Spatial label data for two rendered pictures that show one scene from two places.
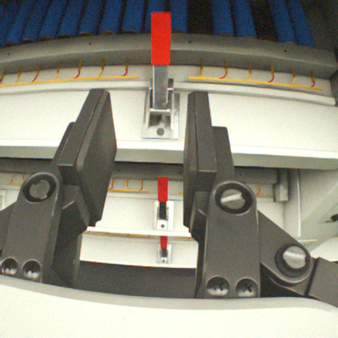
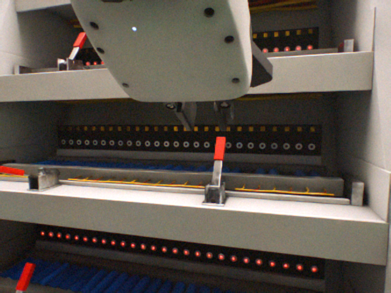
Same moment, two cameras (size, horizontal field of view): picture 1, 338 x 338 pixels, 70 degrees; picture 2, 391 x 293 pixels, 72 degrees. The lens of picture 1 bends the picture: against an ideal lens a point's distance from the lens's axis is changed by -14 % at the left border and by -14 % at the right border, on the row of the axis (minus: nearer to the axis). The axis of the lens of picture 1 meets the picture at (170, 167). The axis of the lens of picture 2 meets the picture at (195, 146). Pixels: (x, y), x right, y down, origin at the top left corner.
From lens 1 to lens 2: 0.27 m
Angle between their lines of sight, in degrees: 72
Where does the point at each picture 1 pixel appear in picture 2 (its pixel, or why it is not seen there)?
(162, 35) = (220, 145)
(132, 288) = not seen: outside the picture
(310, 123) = (326, 208)
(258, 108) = (281, 203)
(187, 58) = (235, 183)
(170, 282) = not seen: outside the picture
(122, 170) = not seen: outside the picture
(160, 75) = (217, 165)
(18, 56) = (139, 170)
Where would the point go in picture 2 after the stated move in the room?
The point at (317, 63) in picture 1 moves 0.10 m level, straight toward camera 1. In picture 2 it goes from (323, 179) to (284, 164)
